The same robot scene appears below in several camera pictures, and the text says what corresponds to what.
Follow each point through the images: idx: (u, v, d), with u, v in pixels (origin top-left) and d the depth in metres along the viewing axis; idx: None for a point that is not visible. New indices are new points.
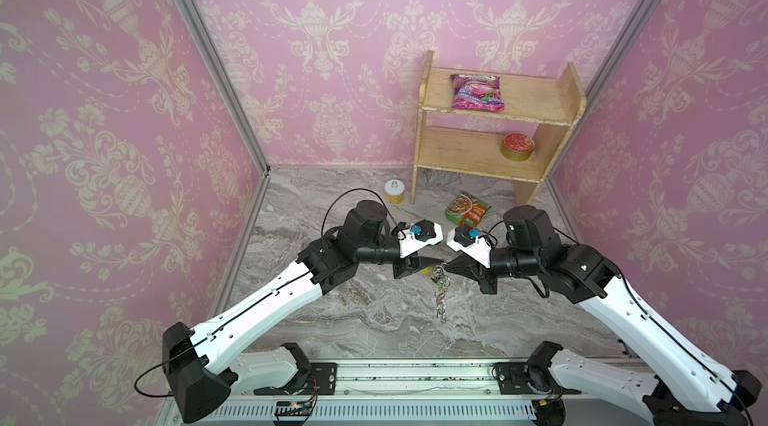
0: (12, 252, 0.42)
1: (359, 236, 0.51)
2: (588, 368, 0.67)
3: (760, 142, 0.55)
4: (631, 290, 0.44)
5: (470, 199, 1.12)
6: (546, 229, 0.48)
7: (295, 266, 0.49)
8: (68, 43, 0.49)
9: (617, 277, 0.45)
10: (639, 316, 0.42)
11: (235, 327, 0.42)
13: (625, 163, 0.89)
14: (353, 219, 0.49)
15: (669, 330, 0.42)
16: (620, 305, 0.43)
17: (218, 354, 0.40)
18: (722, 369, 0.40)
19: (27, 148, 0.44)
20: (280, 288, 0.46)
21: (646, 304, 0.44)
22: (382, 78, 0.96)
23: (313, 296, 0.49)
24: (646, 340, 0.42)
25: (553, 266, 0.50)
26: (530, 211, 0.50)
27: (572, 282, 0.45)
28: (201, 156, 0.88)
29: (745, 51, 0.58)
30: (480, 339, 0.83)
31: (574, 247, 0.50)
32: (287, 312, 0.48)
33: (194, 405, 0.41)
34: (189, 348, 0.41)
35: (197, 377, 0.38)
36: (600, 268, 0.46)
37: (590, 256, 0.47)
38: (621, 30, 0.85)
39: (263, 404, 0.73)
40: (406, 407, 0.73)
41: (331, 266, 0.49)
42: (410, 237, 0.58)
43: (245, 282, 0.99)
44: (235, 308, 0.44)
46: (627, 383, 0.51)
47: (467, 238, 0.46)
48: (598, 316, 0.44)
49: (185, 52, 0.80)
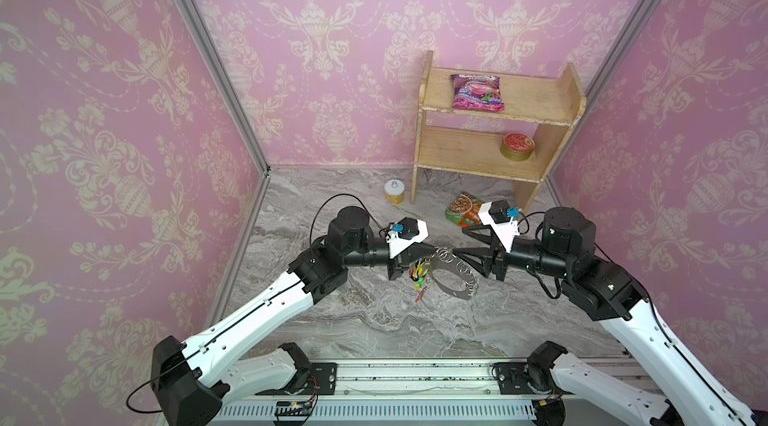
0: (13, 252, 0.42)
1: (343, 247, 0.52)
2: (593, 377, 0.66)
3: (760, 142, 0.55)
4: (657, 316, 0.43)
5: (470, 199, 1.12)
6: (588, 241, 0.43)
7: (286, 277, 0.50)
8: (68, 44, 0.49)
9: (643, 301, 0.44)
10: (662, 343, 0.41)
11: (228, 338, 0.43)
13: (626, 163, 0.87)
14: (334, 229, 0.49)
15: (692, 361, 0.41)
16: (643, 329, 0.42)
17: (211, 367, 0.41)
18: (744, 408, 0.39)
19: (28, 148, 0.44)
20: (272, 298, 0.47)
21: (671, 331, 0.42)
22: (382, 78, 0.96)
23: (305, 305, 0.50)
24: (666, 367, 0.41)
25: (580, 280, 0.47)
26: (577, 221, 0.46)
27: (596, 300, 0.44)
28: (201, 155, 0.88)
29: (745, 51, 0.58)
30: (480, 339, 0.83)
31: (603, 263, 0.48)
32: (278, 322, 0.48)
33: (185, 421, 0.40)
34: (180, 363, 0.46)
35: (189, 389, 0.38)
36: (627, 289, 0.44)
37: (618, 275, 0.45)
38: (621, 30, 0.85)
39: (263, 404, 0.73)
40: (405, 407, 0.73)
41: (322, 275, 0.51)
42: (394, 236, 0.57)
43: (244, 282, 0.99)
44: (227, 320, 0.44)
46: (635, 402, 0.51)
47: (504, 215, 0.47)
48: (619, 338, 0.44)
49: (184, 52, 0.80)
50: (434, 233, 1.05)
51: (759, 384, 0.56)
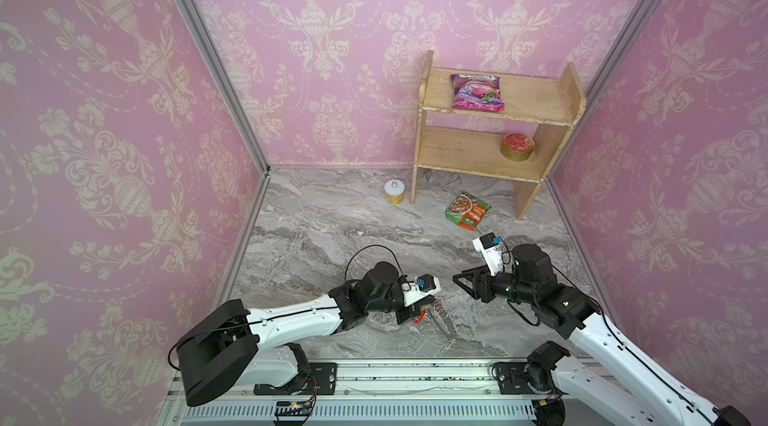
0: (12, 252, 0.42)
1: (373, 294, 0.63)
2: (595, 383, 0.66)
3: (760, 142, 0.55)
4: (609, 324, 0.52)
5: (470, 199, 1.12)
6: (546, 270, 0.57)
7: (327, 298, 0.60)
8: (68, 43, 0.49)
9: (596, 313, 0.53)
10: (616, 346, 0.49)
11: (281, 323, 0.49)
13: (625, 164, 0.89)
14: (370, 278, 0.60)
15: (648, 362, 0.47)
16: (597, 335, 0.50)
17: (266, 339, 0.46)
18: (703, 402, 0.42)
19: (27, 148, 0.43)
20: (317, 309, 0.56)
21: (624, 337, 0.50)
22: (382, 78, 0.96)
23: (330, 328, 0.57)
24: (624, 367, 0.47)
25: (545, 301, 0.59)
26: (536, 253, 0.58)
27: (558, 318, 0.54)
28: (201, 155, 0.88)
29: (745, 51, 0.58)
30: (480, 339, 0.83)
31: (566, 289, 0.58)
32: (314, 329, 0.55)
33: (213, 383, 0.42)
34: (243, 323, 0.46)
35: (248, 350, 0.42)
36: (583, 305, 0.54)
37: (574, 296, 0.56)
38: (621, 30, 0.85)
39: (263, 404, 0.73)
40: (406, 407, 0.73)
41: (350, 311, 0.60)
42: (414, 288, 0.71)
43: (245, 282, 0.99)
44: (281, 310, 0.51)
46: (638, 414, 0.51)
47: (488, 242, 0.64)
48: (588, 350, 0.53)
49: (185, 52, 0.80)
50: (434, 233, 1.05)
51: (758, 385, 0.57)
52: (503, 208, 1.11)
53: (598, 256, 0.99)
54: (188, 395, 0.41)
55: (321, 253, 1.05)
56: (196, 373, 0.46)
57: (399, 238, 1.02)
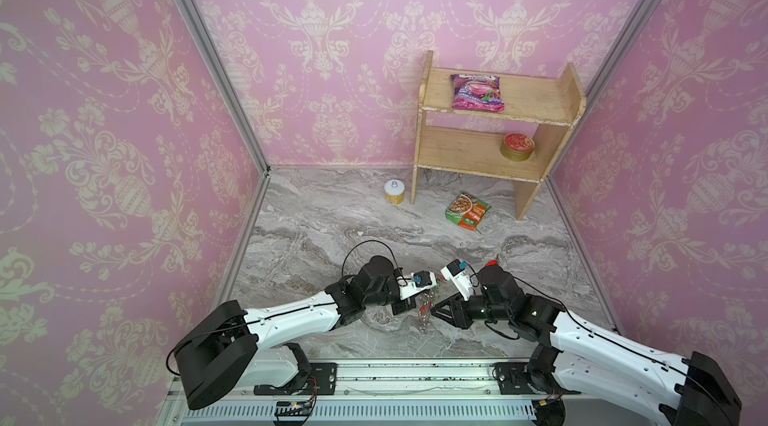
0: (13, 252, 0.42)
1: (370, 288, 0.63)
2: (594, 372, 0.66)
3: (760, 142, 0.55)
4: (575, 317, 0.56)
5: (470, 199, 1.12)
6: (513, 287, 0.60)
7: (324, 295, 0.60)
8: (68, 43, 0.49)
9: (562, 312, 0.57)
10: (588, 336, 0.52)
11: (279, 320, 0.49)
13: (626, 164, 0.87)
14: (365, 272, 0.61)
15: (616, 340, 0.50)
16: (568, 331, 0.54)
17: (265, 337, 0.46)
18: (670, 357, 0.46)
19: (27, 148, 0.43)
20: (314, 305, 0.56)
21: (590, 324, 0.54)
22: (382, 78, 0.96)
23: (329, 324, 0.58)
24: (600, 352, 0.51)
25: (519, 316, 0.62)
26: (500, 275, 0.61)
27: (535, 329, 0.58)
28: (201, 155, 0.88)
29: (745, 51, 0.58)
30: (480, 339, 0.83)
31: (534, 299, 0.62)
32: (312, 327, 0.55)
33: (214, 385, 0.42)
34: (241, 324, 0.46)
35: (247, 349, 0.42)
36: (551, 309, 0.58)
37: (540, 303, 0.60)
38: (621, 30, 0.85)
39: (263, 404, 0.73)
40: (406, 408, 0.73)
41: (347, 306, 0.61)
42: (411, 284, 0.71)
43: (244, 282, 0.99)
44: (279, 308, 0.51)
46: (641, 392, 0.51)
47: (455, 269, 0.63)
48: (567, 348, 0.56)
49: (185, 52, 0.80)
50: (434, 234, 1.05)
51: (758, 385, 0.57)
52: (503, 208, 1.11)
53: (597, 256, 1.00)
54: (190, 399, 0.41)
55: (321, 253, 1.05)
56: (195, 376, 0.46)
57: (399, 238, 1.02)
